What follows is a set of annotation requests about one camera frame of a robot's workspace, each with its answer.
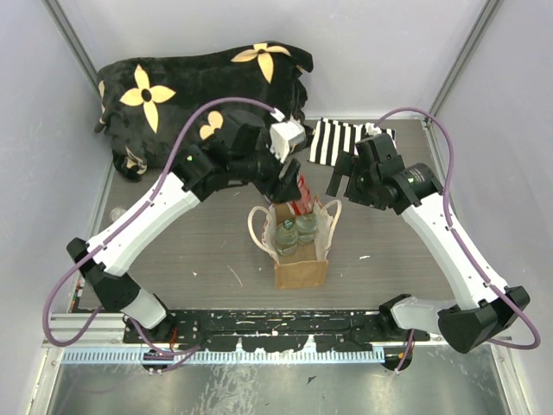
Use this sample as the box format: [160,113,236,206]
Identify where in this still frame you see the aluminium rail frame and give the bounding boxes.
[41,309,513,348]

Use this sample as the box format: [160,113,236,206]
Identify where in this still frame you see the red soda can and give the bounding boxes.
[289,174,314,216]

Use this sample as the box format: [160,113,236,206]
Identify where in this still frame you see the purple can left side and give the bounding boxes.
[109,207,126,223]

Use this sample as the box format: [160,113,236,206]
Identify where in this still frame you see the black floral plush blanket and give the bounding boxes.
[95,41,314,182]

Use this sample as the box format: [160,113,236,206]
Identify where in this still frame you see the black white striped cloth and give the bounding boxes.
[308,118,396,167]

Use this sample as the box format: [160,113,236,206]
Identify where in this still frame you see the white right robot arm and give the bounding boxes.
[327,134,531,354]

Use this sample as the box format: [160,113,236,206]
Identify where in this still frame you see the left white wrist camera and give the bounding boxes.
[269,120,306,163]

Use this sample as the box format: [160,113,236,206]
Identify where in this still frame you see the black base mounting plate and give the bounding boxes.
[124,310,410,353]

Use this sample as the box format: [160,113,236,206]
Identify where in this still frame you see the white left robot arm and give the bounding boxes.
[67,110,306,342]

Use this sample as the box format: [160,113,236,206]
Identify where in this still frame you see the white slotted cable duct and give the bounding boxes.
[60,347,385,366]

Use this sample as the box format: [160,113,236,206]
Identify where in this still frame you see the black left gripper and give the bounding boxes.
[231,134,302,203]

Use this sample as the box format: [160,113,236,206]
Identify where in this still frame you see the burlap canvas tote bag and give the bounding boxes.
[247,198,342,289]

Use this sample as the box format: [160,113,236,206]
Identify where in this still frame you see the glass soda water bottle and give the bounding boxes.
[296,212,318,245]

